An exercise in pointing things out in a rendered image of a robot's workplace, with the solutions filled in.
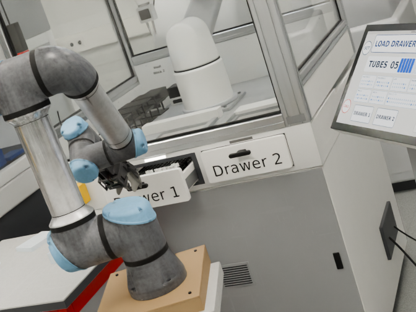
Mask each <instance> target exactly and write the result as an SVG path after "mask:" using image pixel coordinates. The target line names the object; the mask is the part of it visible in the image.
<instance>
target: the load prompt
mask: <svg viewBox="0 0 416 312"><path fill-rule="evenodd" d="M370 53H411V54H416V34H392V35H376V38H375V40H374V43H373V46H372V49H371V51H370Z"/></svg>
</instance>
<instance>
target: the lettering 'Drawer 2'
mask: <svg viewBox="0 0 416 312"><path fill-rule="evenodd" d="M275 154H277V155H278V156H279V157H278V159H277V161H276V163H275V164H276V165H277V164H281V163H282V162H280V163H277V162H278V160H279V158H280V155H279V154H278V153H274V154H272V156H273V155H275ZM265 159H266V158H264V159H261V160H262V163H263V165H264V167H265V164H264V160H265ZM255 161H257V162H258V163H256V164H254V162H255ZM239 164H240V163H239ZM243 164H244V168H243V167H242V165H241V164H240V166H241V168H242V169H243V171H245V166H246V167H247V169H248V170H250V164H249V162H248V166H247V165H246V163H243ZM258 164H260V162H259V161H258V160H254V161H253V167H255V165H258ZM232 166H236V167H235V168H236V169H237V171H236V172H239V170H238V167H237V165H231V167H232ZM214 167H219V168H220V169H221V171H222V172H221V174H220V175H222V174H223V170H222V167H220V166H218V165H217V166H213V169H214V173H215V176H220V175H217V174H216V172H215V168H214ZM227 167H229V166H227ZM227 167H225V171H226V173H227V174H228V172H227ZM260 167H261V166H260ZM260 167H255V168H260ZM235 168H232V172H233V173H236V172H234V171H233V169H235Z"/></svg>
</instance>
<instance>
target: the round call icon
mask: <svg viewBox="0 0 416 312"><path fill-rule="evenodd" d="M352 101H353V99H350V98H345V99H344V102H343V105H342V108H341V110H340V113H344V114H348V113H349V109H350V107H351V104H352Z"/></svg>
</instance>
